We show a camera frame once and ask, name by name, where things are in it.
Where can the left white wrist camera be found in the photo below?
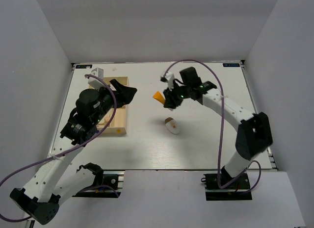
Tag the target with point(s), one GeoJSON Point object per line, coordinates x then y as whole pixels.
{"type": "Point", "coordinates": [93, 79]}

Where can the right blue table sticker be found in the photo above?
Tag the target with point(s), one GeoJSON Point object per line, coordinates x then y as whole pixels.
{"type": "Point", "coordinates": [231, 65]}

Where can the beige makeup sponge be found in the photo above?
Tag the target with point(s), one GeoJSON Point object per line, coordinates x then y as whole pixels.
{"type": "Point", "coordinates": [104, 120]}

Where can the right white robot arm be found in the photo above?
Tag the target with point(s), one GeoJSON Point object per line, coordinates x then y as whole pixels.
{"type": "Point", "coordinates": [253, 130]}

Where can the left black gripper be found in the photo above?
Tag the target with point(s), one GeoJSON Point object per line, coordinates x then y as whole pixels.
{"type": "Point", "coordinates": [124, 94]}

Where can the wooden divided organizer box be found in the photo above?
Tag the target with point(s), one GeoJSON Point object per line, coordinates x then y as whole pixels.
{"type": "Point", "coordinates": [118, 126]}

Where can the left blue table sticker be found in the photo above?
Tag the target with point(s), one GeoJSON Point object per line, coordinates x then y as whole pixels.
{"type": "Point", "coordinates": [88, 66]}

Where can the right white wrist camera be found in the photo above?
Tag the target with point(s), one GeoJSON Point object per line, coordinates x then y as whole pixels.
{"type": "Point", "coordinates": [168, 77]}

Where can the blue table sticker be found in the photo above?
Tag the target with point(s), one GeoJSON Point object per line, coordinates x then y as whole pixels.
{"type": "Point", "coordinates": [88, 66]}
{"type": "Point", "coordinates": [231, 65]}

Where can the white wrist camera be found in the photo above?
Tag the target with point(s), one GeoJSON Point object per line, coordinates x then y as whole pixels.
{"type": "Point", "coordinates": [168, 77]}
{"type": "Point", "coordinates": [93, 79]}

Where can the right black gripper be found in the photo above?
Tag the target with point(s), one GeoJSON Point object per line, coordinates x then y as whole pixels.
{"type": "Point", "coordinates": [170, 102]}

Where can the white bottle gold cap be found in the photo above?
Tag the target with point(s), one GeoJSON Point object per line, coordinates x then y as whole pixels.
{"type": "Point", "coordinates": [172, 125]}

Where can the orange tube white cap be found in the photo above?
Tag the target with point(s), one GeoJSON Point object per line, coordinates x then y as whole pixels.
{"type": "Point", "coordinates": [159, 97]}

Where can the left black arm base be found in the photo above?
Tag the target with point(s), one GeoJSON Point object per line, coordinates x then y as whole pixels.
{"type": "Point", "coordinates": [111, 186]}

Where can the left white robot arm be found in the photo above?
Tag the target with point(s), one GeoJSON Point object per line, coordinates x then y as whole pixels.
{"type": "Point", "coordinates": [42, 196]}

